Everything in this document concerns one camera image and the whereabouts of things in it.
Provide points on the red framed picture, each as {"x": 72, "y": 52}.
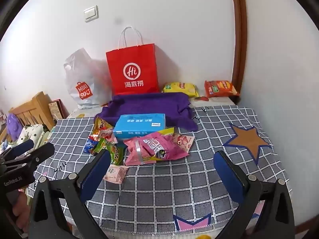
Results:
{"x": 58, "y": 110}

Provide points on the fruit print sheet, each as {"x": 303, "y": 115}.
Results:
{"x": 219, "y": 101}

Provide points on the grey checkered blanket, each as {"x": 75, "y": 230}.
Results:
{"x": 174, "y": 191}

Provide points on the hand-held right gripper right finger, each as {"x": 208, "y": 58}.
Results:
{"x": 229, "y": 176}

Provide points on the small yellow snack packet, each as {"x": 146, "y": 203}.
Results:
{"x": 102, "y": 125}

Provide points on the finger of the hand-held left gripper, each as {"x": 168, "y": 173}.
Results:
{"x": 39, "y": 155}
{"x": 23, "y": 147}

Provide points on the pink zip bag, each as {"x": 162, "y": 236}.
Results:
{"x": 135, "y": 154}

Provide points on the pink bear print packet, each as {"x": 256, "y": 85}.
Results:
{"x": 108, "y": 135}

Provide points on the white plastic shopping bag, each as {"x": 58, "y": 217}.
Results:
{"x": 82, "y": 79}

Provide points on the blue tissue box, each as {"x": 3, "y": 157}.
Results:
{"x": 139, "y": 127}

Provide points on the purple cloth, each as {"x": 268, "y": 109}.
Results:
{"x": 13, "y": 127}

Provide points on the white peach print packet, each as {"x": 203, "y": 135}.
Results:
{"x": 183, "y": 143}

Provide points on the white floral cloth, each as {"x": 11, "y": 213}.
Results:
{"x": 32, "y": 134}

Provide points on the wooden headboard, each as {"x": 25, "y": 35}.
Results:
{"x": 35, "y": 109}

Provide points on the light pink pastry packet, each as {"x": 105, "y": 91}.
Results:
{"x": 116, "y": 173}

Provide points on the small blue snack packet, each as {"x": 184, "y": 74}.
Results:
{"x": 89, "y": 146}

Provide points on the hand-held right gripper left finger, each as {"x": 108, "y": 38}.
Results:
{"x": 96, "y": 176}

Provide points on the brown wooden door frame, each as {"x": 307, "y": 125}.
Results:
{"x": 238, "y": 42}

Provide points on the red paper bag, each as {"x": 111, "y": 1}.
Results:
{"x": 132, "y": 62}

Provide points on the white light switch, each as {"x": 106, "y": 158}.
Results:
{"x": 91, "y": 13}

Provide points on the purple towel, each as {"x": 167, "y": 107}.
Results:
{"x": 149, "y": 104}

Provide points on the person's left hand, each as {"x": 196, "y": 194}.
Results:
{"x": 22, "y": 209}

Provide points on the yellow chip bag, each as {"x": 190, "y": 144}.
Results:
{"x": 179, "y": 88}

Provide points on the orange chip bag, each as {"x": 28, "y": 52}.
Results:
{"x": 220, "y": 88}

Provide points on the pink packet with yellow edge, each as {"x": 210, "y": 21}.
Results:
{"x": 159, "y": 147}

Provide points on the red snack packet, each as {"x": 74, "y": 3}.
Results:
{"x": 94, "y": 137}

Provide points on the green snack packet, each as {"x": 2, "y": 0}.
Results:
{"x": 114, "y": 151}

